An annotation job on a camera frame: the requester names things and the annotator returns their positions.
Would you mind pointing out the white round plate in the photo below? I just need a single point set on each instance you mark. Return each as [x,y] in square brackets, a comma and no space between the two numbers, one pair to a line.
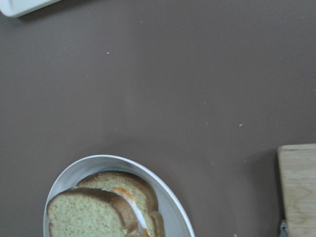
[176,221]

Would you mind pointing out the bread slice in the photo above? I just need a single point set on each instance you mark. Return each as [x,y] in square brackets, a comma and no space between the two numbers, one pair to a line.
[143,193]
[87,212]

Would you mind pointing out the cream rabbit serving tray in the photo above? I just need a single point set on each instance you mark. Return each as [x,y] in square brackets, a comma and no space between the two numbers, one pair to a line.
[17,8]

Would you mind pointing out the fried egg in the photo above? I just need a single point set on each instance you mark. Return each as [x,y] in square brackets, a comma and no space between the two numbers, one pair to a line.
[142,225]

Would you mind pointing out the bamboo cutting board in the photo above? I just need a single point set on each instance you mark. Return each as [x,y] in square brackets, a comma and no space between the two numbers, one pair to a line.
[297,168]

